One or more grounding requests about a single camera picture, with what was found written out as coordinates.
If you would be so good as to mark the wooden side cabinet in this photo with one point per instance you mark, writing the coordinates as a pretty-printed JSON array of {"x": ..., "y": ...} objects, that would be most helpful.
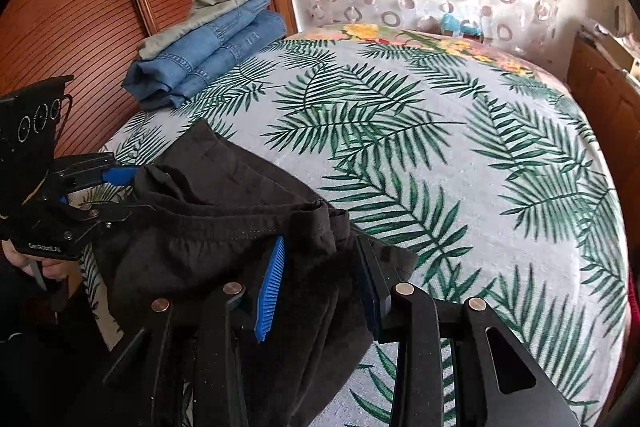
[{"x": 611, "y": 104}]

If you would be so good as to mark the person's left hand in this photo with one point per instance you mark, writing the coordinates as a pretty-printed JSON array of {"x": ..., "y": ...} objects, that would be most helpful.
[{"x": 52, "y": 269}]

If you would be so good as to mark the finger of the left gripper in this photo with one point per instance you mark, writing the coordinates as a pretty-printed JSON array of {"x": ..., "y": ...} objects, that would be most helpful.
[{"x": 112, "y": 212}]

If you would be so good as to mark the cardboard box on cabinet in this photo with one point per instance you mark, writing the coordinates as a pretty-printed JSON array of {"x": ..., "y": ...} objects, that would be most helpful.
[{"x": 622, "y": 52}]

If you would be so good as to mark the floral pink bed cover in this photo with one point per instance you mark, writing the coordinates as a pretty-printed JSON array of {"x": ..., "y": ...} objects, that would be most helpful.
[{"x": 453, "y": 46}]

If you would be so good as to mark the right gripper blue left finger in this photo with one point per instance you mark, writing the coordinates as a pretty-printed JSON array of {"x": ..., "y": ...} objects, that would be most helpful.
[{"x": 267, "y": 299}]

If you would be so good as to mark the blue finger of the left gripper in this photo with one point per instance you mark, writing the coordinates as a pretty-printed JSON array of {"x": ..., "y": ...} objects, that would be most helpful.
[{"x": 77, "y": 172}]

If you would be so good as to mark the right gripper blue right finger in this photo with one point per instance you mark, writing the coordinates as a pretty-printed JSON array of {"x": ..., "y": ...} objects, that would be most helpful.
[{"x": 374, "y": 290}]

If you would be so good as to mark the folded grey garment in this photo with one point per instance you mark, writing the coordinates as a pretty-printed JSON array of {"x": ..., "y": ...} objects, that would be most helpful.
[{"x": 201, "y": 13}]

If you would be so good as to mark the black pants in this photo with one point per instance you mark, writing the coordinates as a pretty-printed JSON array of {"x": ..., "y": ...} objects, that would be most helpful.
[{"x": 218, "y": 210}]

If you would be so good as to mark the folded blue jeans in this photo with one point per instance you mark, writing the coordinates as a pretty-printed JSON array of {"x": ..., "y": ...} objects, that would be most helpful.
[{"x": 200, "y": 57}]

